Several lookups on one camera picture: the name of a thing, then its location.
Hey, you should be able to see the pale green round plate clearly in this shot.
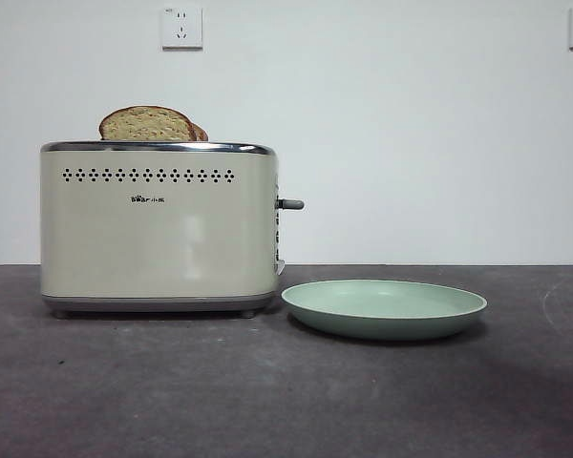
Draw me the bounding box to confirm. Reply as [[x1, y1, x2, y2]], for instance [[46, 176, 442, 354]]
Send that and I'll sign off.
[[281, 279, 489, 342]]

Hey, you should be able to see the large brown-crust bread slice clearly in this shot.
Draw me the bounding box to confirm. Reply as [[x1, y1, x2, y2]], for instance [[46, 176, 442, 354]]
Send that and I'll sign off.
[[98, 106, 195, 142]]

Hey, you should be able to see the cream two-slot toaster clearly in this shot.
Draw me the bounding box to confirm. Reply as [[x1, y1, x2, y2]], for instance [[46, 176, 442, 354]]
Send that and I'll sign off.
[[39, 140, 306, 320]]

